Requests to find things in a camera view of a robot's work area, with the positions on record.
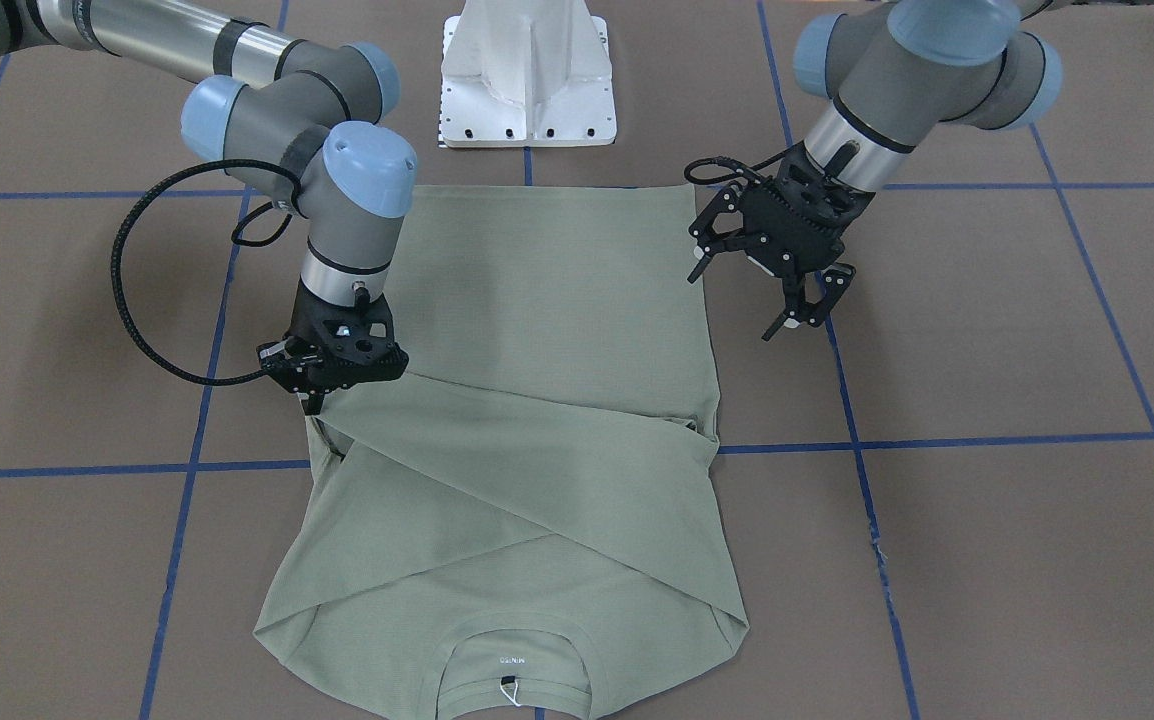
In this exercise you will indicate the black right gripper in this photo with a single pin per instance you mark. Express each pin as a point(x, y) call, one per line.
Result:
point(315, 401)

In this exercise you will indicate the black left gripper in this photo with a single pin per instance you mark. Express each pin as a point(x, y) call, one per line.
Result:
point(766, 219)

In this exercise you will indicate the olive green long-sleeve shirt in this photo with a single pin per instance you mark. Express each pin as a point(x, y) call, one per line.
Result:
point(526, 517)

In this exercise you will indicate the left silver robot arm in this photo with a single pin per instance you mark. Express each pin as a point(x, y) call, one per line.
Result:
point(890, 76)

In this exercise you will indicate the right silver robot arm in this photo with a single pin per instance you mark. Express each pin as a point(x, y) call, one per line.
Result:
point(298, 122)

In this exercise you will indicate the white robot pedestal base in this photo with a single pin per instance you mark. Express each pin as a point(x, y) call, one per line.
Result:
point(526, 74)

